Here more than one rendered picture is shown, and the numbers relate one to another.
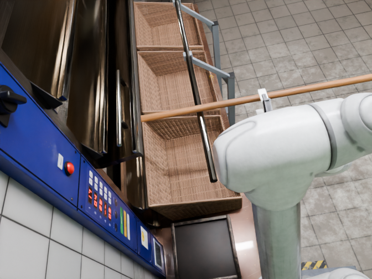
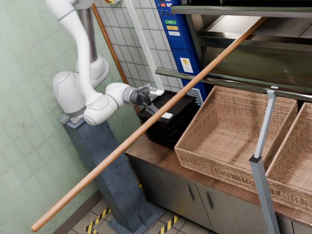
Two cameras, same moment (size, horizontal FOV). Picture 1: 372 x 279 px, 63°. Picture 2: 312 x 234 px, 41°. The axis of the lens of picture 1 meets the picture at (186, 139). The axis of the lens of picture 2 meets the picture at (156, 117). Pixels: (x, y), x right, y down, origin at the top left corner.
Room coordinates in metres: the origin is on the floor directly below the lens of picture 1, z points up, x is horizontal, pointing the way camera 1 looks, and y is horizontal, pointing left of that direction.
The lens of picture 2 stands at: (2.01, -1.47, 2.22)
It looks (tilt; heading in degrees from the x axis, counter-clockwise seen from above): 33 degrees down; 140
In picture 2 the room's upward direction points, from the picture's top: 22 degrees counter-clockwise
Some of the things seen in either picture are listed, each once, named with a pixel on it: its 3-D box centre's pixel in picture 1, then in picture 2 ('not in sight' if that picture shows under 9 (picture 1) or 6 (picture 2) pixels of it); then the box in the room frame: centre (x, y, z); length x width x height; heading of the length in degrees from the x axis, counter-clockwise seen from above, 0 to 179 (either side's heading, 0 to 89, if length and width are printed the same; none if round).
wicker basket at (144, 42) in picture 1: (168, 31); not in sight; (2.02, -0.09, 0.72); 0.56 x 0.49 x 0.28; 175
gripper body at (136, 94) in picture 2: not in sight; (142, 98); (0.61, -0.34, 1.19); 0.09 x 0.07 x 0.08; 174
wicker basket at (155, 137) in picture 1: (190, 161); (235, 134); (0.83, 0.01, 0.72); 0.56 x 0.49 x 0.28; 176
